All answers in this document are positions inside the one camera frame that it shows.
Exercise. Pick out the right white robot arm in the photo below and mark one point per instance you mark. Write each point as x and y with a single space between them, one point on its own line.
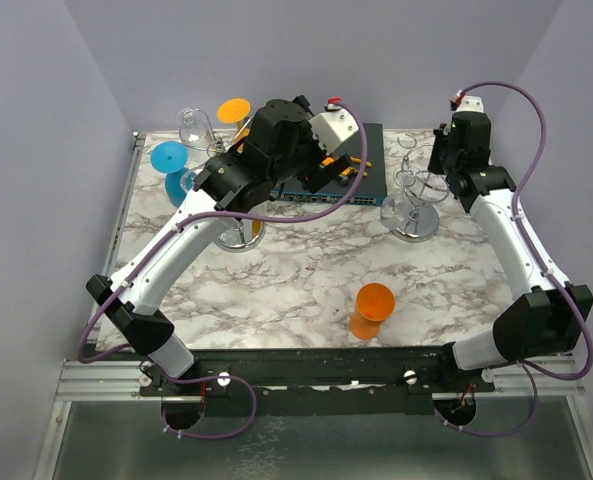
547 311

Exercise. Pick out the chrome glass rack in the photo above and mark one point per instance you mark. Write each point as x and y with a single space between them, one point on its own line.
228 240
428 191

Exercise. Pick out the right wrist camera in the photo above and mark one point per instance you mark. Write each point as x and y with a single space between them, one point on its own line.
464 102

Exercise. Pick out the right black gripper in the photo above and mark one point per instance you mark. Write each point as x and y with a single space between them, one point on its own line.
440 139

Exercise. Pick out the dark blue network switch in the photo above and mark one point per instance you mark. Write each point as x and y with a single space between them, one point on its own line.
371 191

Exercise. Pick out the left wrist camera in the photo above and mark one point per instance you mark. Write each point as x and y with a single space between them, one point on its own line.
333 127

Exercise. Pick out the yellow plastic wine glass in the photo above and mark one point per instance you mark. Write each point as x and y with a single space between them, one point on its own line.
237 112

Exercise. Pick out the orange plastic goblet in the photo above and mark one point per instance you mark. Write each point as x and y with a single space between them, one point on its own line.
374 304

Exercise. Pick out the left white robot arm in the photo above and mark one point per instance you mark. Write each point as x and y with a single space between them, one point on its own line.
285 140

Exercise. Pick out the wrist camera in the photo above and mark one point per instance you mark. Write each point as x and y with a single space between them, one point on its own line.
464 102
333 127

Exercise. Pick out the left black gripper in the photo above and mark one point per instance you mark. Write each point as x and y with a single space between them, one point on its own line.
331 169

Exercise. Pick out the aluminium frame rail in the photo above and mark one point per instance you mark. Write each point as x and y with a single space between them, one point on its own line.
124 381

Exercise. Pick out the orange handled pliers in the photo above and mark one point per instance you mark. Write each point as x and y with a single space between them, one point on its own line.
357 164

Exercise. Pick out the clear wine glass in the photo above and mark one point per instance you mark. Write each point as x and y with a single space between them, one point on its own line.
195 133

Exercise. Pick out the black mounting rail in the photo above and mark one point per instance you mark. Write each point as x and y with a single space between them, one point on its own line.
311 382

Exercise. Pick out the ribbed clear glass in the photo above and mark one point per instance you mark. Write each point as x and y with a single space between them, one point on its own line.
396 213
188 179

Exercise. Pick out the blue plastic goblet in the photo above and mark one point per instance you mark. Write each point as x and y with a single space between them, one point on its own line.
170 158

